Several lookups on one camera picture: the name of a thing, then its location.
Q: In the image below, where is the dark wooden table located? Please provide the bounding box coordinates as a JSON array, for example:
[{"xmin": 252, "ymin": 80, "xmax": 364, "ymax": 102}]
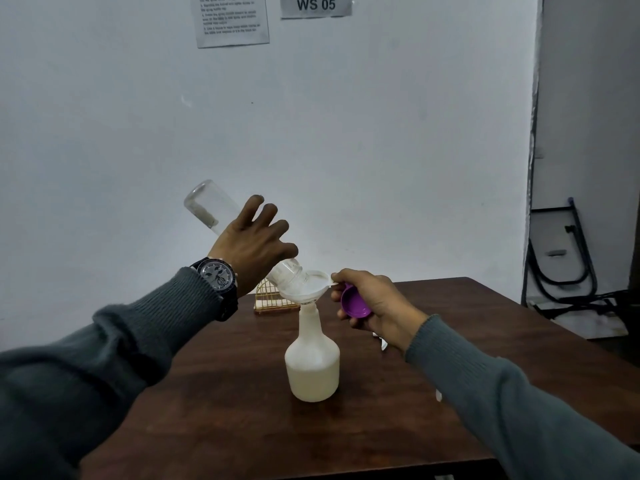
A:
[{"xmin": 79, "ymin": 277, "xmax": 640, "ymax": 480}]

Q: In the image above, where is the purple bottle cap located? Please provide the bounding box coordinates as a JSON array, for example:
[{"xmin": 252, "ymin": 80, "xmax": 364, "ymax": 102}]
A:
[{"xmin": 339, "ymin": 282, "xmax": 373, "ymax": 319}]

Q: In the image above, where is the clear glass bottle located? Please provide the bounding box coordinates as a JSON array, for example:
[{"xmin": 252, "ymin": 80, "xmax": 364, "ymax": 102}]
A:
[{"xmin": 183, "ymin": 179, "xmax": 311, "ymax": 295}]

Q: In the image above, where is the black strap wristwatch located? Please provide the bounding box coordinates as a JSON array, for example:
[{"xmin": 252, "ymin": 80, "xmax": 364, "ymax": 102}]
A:
[{"xmin": 189, "ymin": 257, "xmax": 240, "ymax": 323}]

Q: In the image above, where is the white printed wall notice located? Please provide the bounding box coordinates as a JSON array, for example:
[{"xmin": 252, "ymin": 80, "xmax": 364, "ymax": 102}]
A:
[{"xmin": 191, "ymin": 0, "xmax": 271, "ymax": 49}]

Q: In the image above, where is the person's left hand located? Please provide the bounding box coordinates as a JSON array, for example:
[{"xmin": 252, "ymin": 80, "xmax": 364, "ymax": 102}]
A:
[{"xmin": 207, "ymin": 194, "xmax": 299, "ymax": 299}]

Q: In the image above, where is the black folding chair frame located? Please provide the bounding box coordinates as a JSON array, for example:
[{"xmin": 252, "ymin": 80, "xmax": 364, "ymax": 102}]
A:
[{"xmin": 521, "ymin": 197, "xmax": 599, "ymax": 305}]

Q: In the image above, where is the white plastic funnel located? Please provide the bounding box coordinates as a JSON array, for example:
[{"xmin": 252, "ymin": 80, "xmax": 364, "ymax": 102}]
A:
[{"xmin": 277, "ymin": 269, "xmax": 332, "ymax": 308}]

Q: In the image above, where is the white wall label sheet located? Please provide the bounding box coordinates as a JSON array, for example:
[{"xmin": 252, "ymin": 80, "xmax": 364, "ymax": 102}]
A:
[{"xmin": 279, "ymin": 0, "xmax": 354, "ymax": 19}]

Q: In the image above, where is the gold wire napkin holder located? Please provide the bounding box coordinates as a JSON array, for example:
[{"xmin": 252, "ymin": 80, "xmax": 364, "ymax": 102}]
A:
[{"xmin": 253, "ymin": 278, "xmax": 301, "ymax": 315}]

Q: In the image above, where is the white plastic spray bottle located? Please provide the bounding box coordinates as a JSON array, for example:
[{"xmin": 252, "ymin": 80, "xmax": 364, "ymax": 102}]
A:
[{"xmin": 284, "ymin": 302, "xmax": 341, "ymax": 403}]

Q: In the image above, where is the person's right hand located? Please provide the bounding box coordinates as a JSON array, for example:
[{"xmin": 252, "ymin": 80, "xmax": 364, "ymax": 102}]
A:
[{"xmin": 330, "ymin": 268, "xmax": 430, "ymax": 353}]

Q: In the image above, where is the person's left forearm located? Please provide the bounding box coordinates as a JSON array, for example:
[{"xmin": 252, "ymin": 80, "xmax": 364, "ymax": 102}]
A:
[{"xmin": 0, "ymin": 267, "xmax": 223, "ymax": 480}]

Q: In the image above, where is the white trigger sprayer head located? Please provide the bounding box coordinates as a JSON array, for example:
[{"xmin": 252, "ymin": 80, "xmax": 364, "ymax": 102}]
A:
[{"xmin": 372, "ymin": 332, "xmax": 443, "ymax": 403}]

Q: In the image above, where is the person's right forearm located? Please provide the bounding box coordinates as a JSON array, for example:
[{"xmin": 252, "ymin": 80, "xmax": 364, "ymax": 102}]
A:
[{"xmin": 405, "ymin": 314, "xmax": 640, "ymax": 480}]

